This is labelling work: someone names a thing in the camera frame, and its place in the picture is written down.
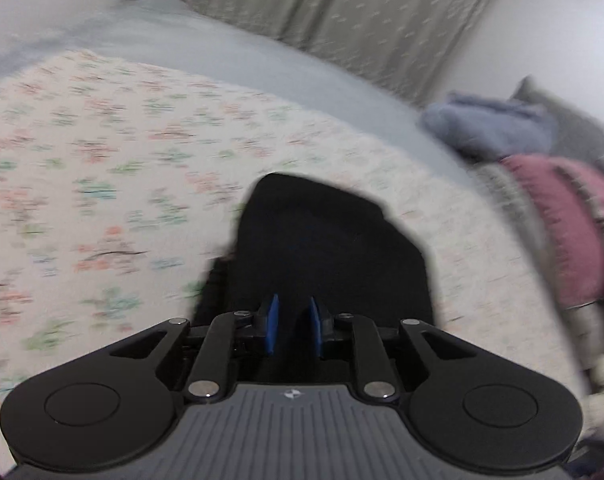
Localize black pants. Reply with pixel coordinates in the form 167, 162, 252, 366
192, 172, 435, 387

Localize pink pillow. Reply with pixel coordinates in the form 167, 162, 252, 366
499, 154, 604, 309

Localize floral printed blanket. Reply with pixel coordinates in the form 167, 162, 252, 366
0, 49, 593, 463

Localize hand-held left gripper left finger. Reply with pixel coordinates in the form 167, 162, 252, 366
109, 293, 282, 404

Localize blue-grey fuzzy cloth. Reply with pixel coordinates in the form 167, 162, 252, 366
420, 90, 558, 162

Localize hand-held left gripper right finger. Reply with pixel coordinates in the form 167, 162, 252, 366
308, 296, 488, 404

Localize grey pillow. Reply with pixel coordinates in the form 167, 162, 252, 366
510, 76, 604, 182

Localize light blue bed sheet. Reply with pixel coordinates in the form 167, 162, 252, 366
0, 0, 468, 182

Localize grey dotted curtain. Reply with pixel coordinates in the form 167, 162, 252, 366
181, 0, 513, 109

